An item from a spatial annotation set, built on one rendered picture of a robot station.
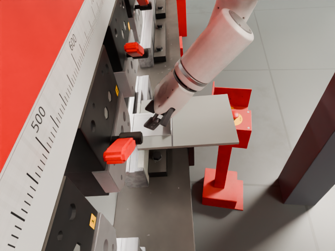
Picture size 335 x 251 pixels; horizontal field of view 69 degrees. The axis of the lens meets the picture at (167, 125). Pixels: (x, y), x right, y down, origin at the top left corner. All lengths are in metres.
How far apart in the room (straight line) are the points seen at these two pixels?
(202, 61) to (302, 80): 2.05
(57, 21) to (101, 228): 0.21
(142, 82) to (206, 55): 0.41
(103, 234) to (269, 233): 1.39
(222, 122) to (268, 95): 1.62
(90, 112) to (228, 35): 0.30
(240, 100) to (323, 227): 0.95
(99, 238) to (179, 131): 0.42
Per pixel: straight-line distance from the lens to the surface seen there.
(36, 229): 0.20
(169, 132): 0.65
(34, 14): 0.22
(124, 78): 0.46
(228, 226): 1.60
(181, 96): 0.54
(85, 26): 0.31
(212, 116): 0.69
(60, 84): 0.23
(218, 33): 0.48
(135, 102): 0.77
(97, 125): 0.30
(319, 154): 1.26
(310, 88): 2.45
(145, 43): 1.08
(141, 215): 0.69
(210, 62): 0.50
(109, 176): 0.33
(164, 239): 0.66
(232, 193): 1.54
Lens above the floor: 1.51
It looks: 50 degrees down
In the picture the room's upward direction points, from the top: 8 degrees counter-clockwise
